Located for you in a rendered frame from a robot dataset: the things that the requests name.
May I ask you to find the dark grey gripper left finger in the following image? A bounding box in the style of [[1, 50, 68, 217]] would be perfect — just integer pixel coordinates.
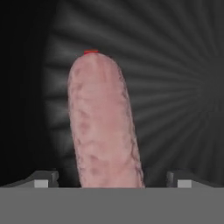
[[2, 170, 60, 189]]

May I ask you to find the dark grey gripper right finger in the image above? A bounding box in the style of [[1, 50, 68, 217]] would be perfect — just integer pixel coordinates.
[[165, 170, 223, 189]]

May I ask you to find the pink sausage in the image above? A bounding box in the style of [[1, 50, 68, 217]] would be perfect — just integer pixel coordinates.
[[66, 52, 146, 189]]

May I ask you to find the dark grey ribbed bowl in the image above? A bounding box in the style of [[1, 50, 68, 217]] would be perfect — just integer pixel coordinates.
[[40, 0, 224, 189]]

